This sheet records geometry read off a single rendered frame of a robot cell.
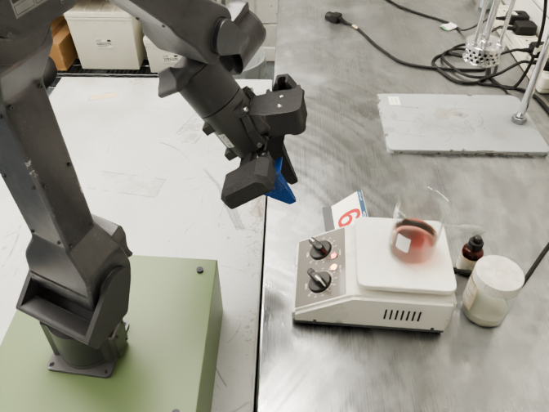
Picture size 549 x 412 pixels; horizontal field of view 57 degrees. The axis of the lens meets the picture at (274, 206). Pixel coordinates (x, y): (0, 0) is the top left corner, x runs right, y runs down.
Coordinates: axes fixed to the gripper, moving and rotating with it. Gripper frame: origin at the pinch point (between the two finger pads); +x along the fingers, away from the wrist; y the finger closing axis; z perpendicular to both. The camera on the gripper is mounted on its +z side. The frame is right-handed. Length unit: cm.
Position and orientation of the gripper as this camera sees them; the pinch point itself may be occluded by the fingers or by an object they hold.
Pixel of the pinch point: (278, 174)
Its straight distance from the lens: 63.6
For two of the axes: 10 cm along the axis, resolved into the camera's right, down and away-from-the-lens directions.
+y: 0.8, -6.6, 7.5
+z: 8.2, -3.8, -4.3
